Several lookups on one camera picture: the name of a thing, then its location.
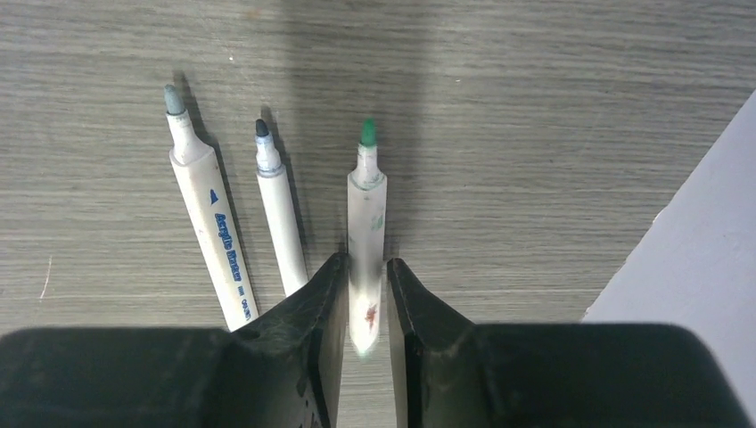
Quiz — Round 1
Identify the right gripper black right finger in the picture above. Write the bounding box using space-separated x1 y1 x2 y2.
386 259 752 427

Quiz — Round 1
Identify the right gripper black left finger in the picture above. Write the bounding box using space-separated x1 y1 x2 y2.
1 252 349 427

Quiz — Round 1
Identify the blue cap white marker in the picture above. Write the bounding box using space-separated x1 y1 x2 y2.
254 119 308 296

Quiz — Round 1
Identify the green cap white marker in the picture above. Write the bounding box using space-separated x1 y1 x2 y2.
347 119 388 358

